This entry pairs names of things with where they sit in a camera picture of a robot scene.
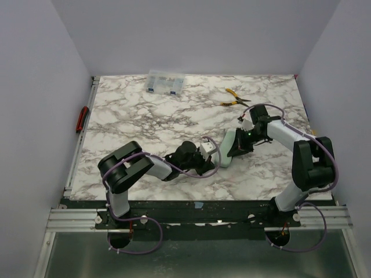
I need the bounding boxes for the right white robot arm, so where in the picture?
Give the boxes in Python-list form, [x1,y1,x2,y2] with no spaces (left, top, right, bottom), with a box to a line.
[223,104,339,213]

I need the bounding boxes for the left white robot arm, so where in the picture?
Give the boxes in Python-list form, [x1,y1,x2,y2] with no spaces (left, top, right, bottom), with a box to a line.
[97,137,220,218]

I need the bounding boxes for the clear plastic organizer box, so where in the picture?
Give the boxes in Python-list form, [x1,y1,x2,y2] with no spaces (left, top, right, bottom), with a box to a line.
[144,70,186,96]

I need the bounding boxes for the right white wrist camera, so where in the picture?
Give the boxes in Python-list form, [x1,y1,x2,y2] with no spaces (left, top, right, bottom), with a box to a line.
[238,114,254,136]

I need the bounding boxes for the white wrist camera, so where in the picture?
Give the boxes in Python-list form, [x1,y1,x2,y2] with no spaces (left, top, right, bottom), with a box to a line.
[199,141,217,160]
[238,114,254,136]

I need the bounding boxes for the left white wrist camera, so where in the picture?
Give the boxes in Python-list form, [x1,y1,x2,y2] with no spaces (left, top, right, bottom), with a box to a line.
[199,141,217,160]

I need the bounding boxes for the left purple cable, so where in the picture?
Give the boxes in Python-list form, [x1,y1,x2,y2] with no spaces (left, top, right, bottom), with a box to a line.
[101,136,224,255]

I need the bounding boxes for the yellow handled pliers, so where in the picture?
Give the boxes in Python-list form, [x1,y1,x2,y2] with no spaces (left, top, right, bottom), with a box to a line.
[220,88,250,107]

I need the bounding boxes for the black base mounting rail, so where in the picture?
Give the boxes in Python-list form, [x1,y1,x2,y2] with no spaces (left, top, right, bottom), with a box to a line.
[95,200,300,241]

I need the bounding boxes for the red black handled tool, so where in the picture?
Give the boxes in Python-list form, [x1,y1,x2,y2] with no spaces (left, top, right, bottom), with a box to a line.
[75,106,89,133]

